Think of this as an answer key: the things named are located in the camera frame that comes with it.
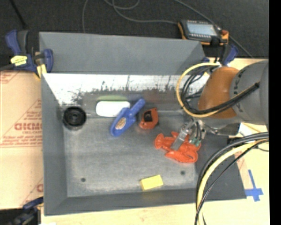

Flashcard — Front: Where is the blue spring clamp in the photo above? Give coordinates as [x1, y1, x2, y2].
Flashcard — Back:
[110, 98, 146, 137]

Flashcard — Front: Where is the red-orange toy lobster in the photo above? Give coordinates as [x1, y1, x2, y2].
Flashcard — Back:
[154, 131, 201, 164]

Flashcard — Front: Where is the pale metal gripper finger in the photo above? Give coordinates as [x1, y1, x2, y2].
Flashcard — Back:
[170, 124, 189, 151]

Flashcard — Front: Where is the black round cup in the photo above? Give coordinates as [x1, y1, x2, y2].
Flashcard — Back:
[62, 105, 87, 130]

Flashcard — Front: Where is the grey metal bin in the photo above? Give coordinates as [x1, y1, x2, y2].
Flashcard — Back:
[38, 31, 247, 216]

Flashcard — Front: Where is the red-orange and black small tool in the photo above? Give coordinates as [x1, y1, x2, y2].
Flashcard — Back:
[138, 107, 159, 130]

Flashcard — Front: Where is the brown cardboard board, red print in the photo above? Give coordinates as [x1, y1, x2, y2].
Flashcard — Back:
[0, 70, 44, 211]

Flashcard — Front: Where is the yellow sponge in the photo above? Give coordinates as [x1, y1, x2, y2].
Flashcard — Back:
[140, 174, 164, 191]

